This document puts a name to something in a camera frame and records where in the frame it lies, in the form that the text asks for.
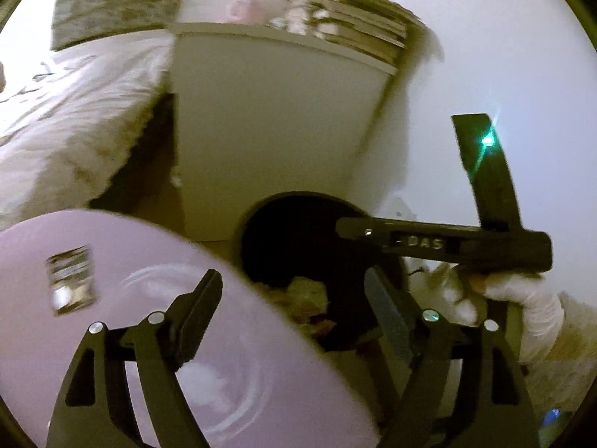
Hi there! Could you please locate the white cabinet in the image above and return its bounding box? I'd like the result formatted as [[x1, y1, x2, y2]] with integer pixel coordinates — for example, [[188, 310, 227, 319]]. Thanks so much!
[[169, 22, 398, 244]]

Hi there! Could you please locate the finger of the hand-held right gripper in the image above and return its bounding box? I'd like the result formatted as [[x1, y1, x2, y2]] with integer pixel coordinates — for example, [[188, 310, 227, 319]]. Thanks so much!
[[336, 217, 389, 249]]

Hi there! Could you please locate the small silver packet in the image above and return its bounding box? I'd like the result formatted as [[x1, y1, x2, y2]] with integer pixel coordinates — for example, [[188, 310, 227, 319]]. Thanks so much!
[[45, 245, 100, 317]]

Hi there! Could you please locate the pink plush toy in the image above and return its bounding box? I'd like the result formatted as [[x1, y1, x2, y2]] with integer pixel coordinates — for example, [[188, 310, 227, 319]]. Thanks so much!
[[225, 0, 265, 25]]

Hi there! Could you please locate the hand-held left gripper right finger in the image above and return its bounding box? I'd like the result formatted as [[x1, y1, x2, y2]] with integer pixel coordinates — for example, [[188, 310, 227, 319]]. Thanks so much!
[[365, 266, 539, 448]]

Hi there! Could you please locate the bed with white duvet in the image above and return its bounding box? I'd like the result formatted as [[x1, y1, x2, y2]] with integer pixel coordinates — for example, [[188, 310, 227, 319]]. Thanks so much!
[[0, 32, 174, 230]]

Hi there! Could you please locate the stack of books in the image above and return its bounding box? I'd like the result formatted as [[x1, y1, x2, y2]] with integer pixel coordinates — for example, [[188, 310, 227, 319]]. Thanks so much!
[[269, 0, 412, 65]]

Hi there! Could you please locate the person's right hand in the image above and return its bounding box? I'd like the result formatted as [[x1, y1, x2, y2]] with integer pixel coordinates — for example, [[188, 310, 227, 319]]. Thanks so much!
[[469, 271, 566, 365]]

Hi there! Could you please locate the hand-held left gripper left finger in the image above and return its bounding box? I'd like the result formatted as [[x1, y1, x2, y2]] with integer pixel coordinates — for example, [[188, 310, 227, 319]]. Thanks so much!
[[47, 269, 224, 448]]

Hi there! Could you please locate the black trash bin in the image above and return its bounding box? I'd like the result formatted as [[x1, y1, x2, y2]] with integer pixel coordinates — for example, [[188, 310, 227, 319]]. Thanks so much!
[[232, 190, 412, 354]]

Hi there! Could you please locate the patterned window blind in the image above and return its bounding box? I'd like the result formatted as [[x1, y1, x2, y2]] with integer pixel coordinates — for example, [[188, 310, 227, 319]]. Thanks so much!
[[51, 0, 193, 51]]

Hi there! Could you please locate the round purple table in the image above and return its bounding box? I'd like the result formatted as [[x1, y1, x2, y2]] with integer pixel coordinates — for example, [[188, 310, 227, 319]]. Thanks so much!
[[0, 209, 379, 448]]

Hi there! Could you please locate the person's right forearm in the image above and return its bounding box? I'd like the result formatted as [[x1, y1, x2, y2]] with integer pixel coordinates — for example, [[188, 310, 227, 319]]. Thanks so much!
[[518, 292, 597, 423]]

